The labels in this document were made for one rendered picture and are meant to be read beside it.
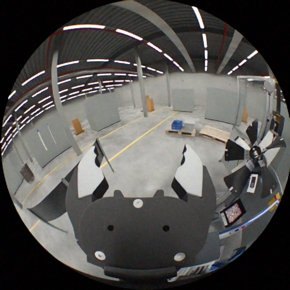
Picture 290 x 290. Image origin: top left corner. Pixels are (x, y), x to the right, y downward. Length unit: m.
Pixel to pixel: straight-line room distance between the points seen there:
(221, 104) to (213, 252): 6.07
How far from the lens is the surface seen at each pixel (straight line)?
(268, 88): 1.51
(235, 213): 0.91
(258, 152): 0.84
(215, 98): 6.02
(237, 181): 0.83
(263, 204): 1.72
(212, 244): 0.32
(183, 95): 7.68
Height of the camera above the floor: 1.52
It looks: 32 degrees down
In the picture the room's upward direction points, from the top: 9 degrees counter-clockwise
